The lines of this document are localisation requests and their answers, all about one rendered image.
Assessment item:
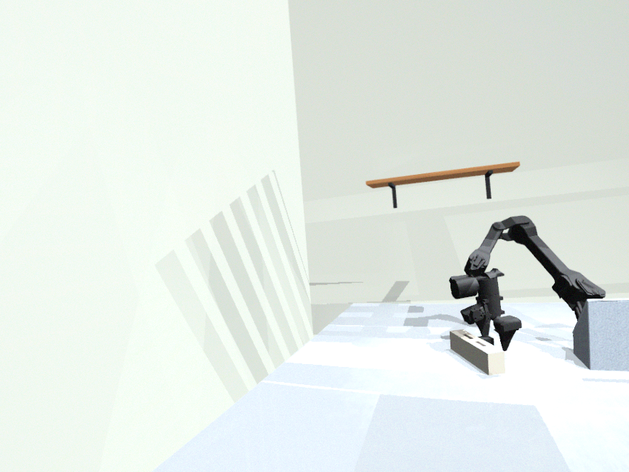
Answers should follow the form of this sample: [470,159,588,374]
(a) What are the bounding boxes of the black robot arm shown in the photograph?
[449,216,606,325]

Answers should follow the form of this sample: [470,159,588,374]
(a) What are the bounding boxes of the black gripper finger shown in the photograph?
[494,329,519,351]
[475,318,491,336]

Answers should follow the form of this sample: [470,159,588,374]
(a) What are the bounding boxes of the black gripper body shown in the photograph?
[476,294,522,332]

